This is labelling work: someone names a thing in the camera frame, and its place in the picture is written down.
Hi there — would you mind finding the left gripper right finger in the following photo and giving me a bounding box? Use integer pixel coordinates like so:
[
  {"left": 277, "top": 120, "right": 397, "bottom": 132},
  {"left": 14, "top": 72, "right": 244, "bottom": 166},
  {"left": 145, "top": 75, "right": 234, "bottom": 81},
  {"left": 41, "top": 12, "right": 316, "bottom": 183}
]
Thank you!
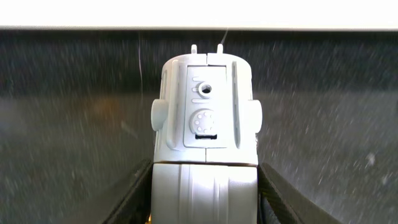
[{"left": 257, "top": 162, "right": 343, "bottom": 224}]

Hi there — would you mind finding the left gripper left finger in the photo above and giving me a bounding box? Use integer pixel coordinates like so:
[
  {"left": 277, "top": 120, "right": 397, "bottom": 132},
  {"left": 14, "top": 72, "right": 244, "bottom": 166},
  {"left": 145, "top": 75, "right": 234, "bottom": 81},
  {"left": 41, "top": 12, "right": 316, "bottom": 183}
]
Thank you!
[{"left": 101, "top": 159, "right": 154, "bottom": 224}]

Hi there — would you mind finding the white shelf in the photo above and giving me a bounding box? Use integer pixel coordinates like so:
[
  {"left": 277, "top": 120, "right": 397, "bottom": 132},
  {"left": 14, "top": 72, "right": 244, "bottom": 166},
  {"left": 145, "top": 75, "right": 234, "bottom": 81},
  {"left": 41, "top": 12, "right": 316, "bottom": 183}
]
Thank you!
[{"left": 0, "top": 0, "right": 398, "bottom": 31}]

